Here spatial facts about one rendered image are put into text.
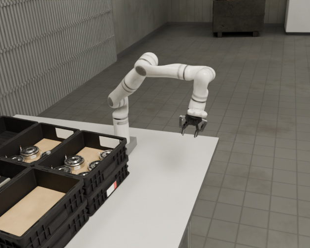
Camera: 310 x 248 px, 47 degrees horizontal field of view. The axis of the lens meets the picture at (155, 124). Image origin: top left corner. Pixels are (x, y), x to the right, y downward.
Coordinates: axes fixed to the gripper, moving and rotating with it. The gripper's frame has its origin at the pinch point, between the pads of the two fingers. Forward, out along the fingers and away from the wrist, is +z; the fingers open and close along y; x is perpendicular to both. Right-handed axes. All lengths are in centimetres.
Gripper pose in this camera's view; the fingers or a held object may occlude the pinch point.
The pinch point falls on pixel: (189, 133)
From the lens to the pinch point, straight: 176.9
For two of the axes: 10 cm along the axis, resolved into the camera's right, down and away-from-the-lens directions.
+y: -9.8, -1.8, -0.4
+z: -1.8, 8.4, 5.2
